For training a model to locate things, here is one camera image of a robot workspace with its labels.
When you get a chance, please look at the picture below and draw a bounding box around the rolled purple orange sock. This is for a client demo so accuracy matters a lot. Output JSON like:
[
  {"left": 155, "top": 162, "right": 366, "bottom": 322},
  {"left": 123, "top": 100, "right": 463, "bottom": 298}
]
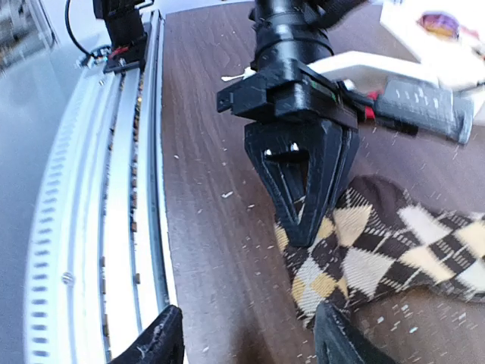
[{"left": 418, "top": 12, "right": 460, "bottom": 39}]

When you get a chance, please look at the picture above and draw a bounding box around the wooden compartment organizer box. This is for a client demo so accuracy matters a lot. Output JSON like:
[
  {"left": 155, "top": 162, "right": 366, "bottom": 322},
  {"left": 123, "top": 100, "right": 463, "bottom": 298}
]
[{"left": 380, "top": 1, "right": 484, "bottom": 88}]

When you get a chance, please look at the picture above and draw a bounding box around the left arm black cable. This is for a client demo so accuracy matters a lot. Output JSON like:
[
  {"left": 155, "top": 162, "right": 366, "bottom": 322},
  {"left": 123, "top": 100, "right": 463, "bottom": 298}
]
[{"left": 64, "top": 0, "right": 95, "bottom": 58}]

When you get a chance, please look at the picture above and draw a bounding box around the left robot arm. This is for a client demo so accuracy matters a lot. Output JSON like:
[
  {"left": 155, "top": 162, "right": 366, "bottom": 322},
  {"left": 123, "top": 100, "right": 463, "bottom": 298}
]
[{"left": 217, "top": 1, "right": 365, "bottom": 247}]

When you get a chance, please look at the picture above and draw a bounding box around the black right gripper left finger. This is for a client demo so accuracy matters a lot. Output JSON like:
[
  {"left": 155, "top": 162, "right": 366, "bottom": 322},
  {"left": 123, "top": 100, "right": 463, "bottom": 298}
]
[{"left": 111, "top": 305, "right": 184, "bottom": 364}]

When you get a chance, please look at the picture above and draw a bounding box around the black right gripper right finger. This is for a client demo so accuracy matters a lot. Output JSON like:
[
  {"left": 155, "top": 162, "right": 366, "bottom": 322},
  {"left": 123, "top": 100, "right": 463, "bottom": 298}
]
[{"left": 314, "top": 302, "right": 386, "bottom": 363}]

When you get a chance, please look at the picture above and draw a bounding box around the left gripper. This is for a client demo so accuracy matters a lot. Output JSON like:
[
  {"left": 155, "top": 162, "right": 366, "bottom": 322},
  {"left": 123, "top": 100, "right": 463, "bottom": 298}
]
[{"left": 216, "top": 45, "right": 360, "bottom": 246}]

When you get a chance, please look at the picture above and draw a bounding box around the brown beige argyle sock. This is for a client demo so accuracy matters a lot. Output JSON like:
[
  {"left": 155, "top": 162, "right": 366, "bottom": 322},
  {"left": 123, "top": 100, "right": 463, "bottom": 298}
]
[{"left": 274, "top": 176, "right": 484, "bottom": 328}]

